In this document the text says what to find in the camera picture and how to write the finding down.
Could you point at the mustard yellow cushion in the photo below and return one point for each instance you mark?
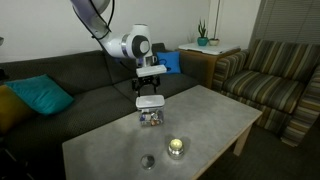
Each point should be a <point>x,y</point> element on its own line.
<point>12,110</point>

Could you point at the white container lid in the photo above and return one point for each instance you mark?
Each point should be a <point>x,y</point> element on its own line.
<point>150,101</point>

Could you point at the teal cushion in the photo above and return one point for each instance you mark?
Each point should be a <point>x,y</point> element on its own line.
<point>41,94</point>

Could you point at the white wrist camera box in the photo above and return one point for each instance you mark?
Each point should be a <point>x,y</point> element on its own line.
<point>150,70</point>

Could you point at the potted cactus in teal pot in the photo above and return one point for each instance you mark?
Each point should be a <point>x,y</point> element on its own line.
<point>202,40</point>

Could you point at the small white plant pot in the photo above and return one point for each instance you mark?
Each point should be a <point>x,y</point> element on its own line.
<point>213,42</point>

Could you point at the window blinds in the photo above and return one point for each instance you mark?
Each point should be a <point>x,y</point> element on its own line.
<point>296,21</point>

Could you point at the wooden side table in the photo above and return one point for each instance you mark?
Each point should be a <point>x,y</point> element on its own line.
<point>209,53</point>

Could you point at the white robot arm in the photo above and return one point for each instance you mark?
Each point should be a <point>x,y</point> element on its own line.
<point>96,16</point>

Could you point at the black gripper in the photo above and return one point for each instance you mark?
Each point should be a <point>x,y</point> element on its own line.
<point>147,80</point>

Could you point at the striped armchair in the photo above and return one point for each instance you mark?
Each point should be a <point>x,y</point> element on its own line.
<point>281,79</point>

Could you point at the dark grey sofa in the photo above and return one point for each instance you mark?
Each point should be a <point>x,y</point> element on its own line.
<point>101,88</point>

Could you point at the lit candle in glass jar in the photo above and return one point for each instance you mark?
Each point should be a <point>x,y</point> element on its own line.
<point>176,149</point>

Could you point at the clear food container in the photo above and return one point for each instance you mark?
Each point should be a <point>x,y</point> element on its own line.
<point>151,116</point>

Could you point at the blue cushion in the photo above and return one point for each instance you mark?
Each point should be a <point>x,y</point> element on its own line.
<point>171,60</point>

